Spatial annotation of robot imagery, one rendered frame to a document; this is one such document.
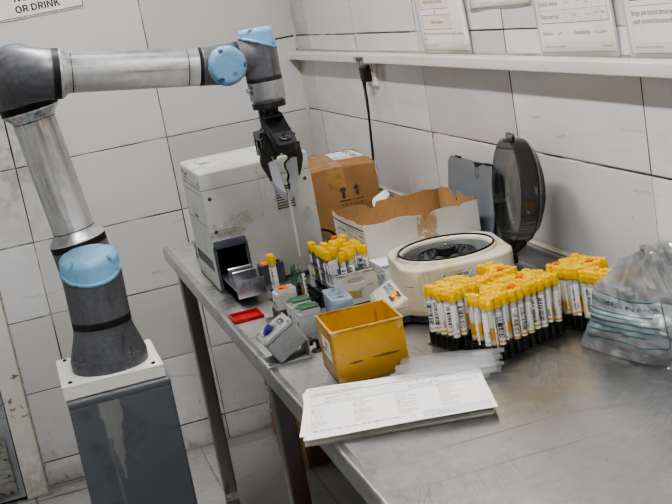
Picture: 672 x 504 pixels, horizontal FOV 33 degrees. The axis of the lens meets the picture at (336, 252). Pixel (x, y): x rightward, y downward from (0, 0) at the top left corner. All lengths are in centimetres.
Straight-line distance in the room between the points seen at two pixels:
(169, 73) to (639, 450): 114
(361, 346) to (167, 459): 51
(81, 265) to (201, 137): 189
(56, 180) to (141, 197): 172
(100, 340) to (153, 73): 52
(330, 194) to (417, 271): 100
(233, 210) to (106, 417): 72
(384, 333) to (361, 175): 126
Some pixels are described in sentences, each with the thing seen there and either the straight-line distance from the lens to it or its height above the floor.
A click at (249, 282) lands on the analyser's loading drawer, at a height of 93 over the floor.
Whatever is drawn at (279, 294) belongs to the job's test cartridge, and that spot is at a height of 95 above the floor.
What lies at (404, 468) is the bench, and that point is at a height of 88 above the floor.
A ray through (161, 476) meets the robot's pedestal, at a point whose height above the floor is 68.
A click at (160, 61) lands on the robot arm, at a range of 222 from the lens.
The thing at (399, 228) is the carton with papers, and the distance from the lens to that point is 256.
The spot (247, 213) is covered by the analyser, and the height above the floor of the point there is 105.
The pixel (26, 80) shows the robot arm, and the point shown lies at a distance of 220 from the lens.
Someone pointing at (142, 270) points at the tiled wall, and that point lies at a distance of 409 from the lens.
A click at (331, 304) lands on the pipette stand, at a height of 97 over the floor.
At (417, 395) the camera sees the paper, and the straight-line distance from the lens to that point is 186.
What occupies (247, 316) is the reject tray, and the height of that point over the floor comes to 88.
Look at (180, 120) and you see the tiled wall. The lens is 404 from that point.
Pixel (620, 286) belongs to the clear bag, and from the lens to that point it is 192.
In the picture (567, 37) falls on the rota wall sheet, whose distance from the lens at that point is 223.
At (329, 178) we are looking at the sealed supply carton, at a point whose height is 103.
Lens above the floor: 155
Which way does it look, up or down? 13 degrees down
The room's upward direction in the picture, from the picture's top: 10 degrees counter-clockwise
